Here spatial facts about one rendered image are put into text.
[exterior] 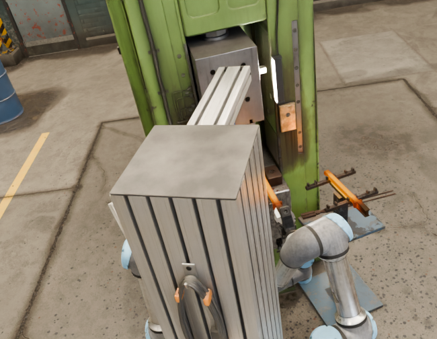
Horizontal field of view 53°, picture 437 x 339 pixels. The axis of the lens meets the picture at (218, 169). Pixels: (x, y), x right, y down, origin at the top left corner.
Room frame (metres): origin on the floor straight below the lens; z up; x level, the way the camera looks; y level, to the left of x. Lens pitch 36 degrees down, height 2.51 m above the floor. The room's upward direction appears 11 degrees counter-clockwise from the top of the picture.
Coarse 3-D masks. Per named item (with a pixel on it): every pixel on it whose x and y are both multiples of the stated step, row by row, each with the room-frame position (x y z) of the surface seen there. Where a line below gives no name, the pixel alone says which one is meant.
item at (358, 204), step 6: (324, 174) 1.97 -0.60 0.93; (330, 174) 1.93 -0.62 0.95; (330, 180) 1.90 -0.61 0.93; (336, 180) 1.87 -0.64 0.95; (336, 186) 1.84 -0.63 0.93; (342, 186) 1.81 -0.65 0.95; (342, 192) 1.78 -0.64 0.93; (348, 192) 1.75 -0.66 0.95; (354, 198) 1.69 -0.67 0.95; (354, 204) 1.65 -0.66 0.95; (360, 204) 1.63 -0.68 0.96; (360, 210) 1.63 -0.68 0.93; (366, 210) 1.58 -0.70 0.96; (366, 216) 1.58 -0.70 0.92
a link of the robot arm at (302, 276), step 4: (300, 268) 1.21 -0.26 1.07; (304, 268) 1.21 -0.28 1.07; (308, 268) 1.21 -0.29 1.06; (296, 272) 1.20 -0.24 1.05; (300, 272) 1.20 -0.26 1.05; (304, 272) 1.20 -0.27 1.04; (308, 272) 1.21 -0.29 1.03; (292, 276) 1.19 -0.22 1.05; (296, 276) 1.19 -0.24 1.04; (300, 276) 1.19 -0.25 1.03; (304, 276) 1.20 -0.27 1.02; (308, 276) 1.21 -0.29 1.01; (296, 280) 1.19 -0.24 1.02; (300, 280) 1.19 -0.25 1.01; (304, 280) 1.20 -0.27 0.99; (308, 280) 1.20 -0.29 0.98
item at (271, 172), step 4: (264, 168) 2.07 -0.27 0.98; (268, 168) 2.06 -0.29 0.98; (272, 168) 2.05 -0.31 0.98; (276, 168) 2.04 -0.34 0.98; (268, 172) 2.02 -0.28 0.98; (272, 172) 2.02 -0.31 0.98; (276, 172) 2.01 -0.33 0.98; (268, 176) 1.98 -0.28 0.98; (272, 176) 1.97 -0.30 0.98; (276, 176) 1.97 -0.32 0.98; (280, 176) 1.97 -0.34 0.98; (268, 180) 1.96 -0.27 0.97; (272, 180) 1.96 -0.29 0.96; (276, 180) 1.96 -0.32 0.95; (280, 180) 1.97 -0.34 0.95; (272, 184) 1.96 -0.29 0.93; (276, 184) 1.96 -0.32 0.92
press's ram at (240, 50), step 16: (240, 32) 2.18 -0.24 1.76; (192, 48) 2.08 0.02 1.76; (208, 48) 2.04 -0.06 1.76; (224, 48) 2.00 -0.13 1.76; (240, 48) 1.96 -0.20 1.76; (256, 48) 1.96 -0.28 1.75; (192, 64) 2.08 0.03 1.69; (208, 64) 1.94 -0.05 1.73; (224, 64) 1.94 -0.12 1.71; (240, 64) 1.95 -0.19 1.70; (256, 64) 1.96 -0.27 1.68; (208, 80) 1.94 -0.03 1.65; (256, 80) 1.96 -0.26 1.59; (256, 96) 1.96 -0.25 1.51; (240, 112) 1.95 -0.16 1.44; (256, 112) 1.96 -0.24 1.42
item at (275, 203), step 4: (268, 184) 1.73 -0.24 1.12; (268, 188) 1.70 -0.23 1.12; (268, 192) 1.66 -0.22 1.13; (272, 192) 1.66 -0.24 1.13; (272, 196) 1.62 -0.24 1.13; (272, 200) 1.59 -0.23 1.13; (276, 200) 1.58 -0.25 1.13; (272, 204) 1.56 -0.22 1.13; (276, 204) 1.55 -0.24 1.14; (280, 204) 1.54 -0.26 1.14; (276, 208) 1.53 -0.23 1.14
